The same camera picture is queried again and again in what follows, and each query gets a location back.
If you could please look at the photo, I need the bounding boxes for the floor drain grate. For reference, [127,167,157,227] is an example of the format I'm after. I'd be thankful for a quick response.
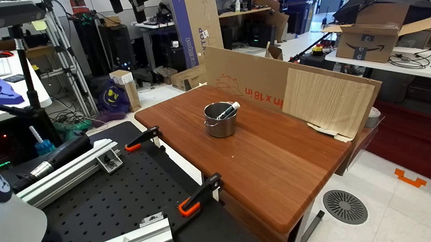
[320,188,371,227]

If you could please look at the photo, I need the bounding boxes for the grey tape roll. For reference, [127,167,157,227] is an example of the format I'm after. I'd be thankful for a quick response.
[365,106,382,130]

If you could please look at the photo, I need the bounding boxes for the small white-topped cardboard box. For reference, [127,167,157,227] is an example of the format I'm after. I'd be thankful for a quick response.
[105,68,145,113]

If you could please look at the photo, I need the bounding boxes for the flat cardboard box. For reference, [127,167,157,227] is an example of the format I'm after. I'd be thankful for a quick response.
[169,61,208,94]

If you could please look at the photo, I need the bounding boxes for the aluminium ladder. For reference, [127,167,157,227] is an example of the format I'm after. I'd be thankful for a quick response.
[13,0,111,119]

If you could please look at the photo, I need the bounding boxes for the tall purple-edged cardboard box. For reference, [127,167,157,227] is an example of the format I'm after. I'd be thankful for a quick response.
[154,0,229,73]

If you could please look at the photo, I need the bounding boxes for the coil of black cable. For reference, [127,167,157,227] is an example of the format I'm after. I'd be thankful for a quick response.
[387,44,431,71]

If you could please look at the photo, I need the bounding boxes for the cardboard panel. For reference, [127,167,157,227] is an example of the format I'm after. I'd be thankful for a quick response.
[198,46,384,142]

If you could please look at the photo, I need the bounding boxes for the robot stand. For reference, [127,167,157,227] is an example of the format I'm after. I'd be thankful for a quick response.
[2,110,282,242]

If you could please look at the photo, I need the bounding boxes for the light wood-grain sheet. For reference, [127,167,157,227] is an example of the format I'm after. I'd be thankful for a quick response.
[280,67,377,141]

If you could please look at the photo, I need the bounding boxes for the black computer tower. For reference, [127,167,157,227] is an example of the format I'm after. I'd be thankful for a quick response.
[67,18,139,81]

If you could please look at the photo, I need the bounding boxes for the metal pot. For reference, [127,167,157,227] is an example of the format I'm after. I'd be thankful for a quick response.
[202,100,239,140]

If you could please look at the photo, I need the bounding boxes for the black and orange clamp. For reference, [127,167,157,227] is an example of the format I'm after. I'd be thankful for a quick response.
[124,123,168,156]
[177,169,225,221]

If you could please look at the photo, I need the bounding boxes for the black and silver cylinder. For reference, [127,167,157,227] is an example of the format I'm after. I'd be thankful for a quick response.
[11,127,94,200]

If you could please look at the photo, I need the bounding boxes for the camera on mount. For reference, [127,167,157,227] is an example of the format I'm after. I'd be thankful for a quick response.
[0,0,66,137]

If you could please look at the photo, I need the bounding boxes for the aluminium rail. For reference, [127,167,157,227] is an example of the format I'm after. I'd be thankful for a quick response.
[17,130,126,216]
[85,205,179,242]

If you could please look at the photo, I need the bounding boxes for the black marker with white cap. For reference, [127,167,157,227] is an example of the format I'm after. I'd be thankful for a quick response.
[216,100,241,122]

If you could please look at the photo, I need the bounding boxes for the open cardboard box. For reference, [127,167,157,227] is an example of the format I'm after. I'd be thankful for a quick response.
[318,0,431,68]

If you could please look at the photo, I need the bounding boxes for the wooden desk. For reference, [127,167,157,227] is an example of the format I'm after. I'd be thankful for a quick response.
[218,1,273,24]

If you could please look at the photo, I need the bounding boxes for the purple bag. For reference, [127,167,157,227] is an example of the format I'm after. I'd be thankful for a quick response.
[96,78,133,115]

